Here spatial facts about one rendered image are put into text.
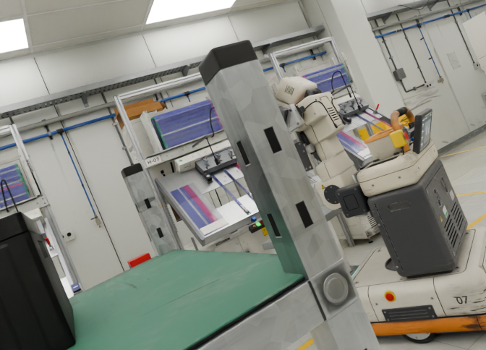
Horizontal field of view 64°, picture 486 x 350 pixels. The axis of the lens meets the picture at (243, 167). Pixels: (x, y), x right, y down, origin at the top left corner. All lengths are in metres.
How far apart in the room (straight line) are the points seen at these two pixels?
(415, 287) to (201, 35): 4.09
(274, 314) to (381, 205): 1.61
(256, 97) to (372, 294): 1.79
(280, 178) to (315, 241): 0.05
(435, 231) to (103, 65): 3.87
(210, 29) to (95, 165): 2.26
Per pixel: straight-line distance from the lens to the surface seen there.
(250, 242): 2.96
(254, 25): 5.62
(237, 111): 0.24
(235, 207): 2.69
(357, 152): 3.30
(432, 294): 1.91
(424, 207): 1.80
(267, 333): 0.24
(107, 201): 4.37
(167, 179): 2.96
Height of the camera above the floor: 1.02
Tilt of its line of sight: level
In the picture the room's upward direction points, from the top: 23 degrees counter-clockwise
